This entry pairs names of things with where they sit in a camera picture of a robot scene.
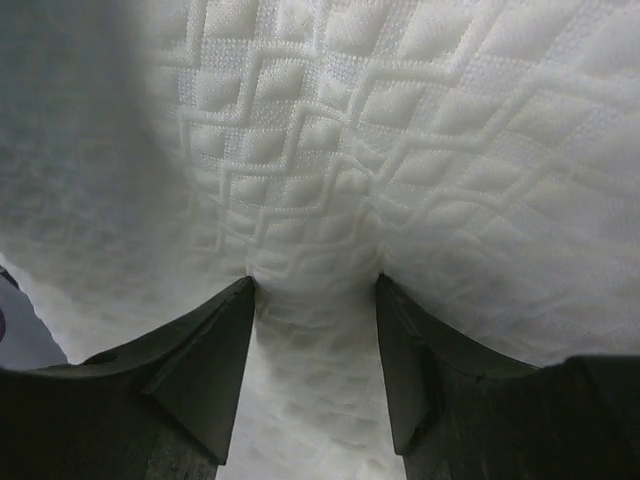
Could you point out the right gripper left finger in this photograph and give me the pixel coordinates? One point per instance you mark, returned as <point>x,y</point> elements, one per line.
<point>161,406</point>

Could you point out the cream pillow yellow edge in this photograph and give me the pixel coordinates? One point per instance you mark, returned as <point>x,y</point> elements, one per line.
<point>483,154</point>

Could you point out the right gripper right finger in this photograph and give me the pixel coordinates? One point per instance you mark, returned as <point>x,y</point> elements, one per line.
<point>459,410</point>

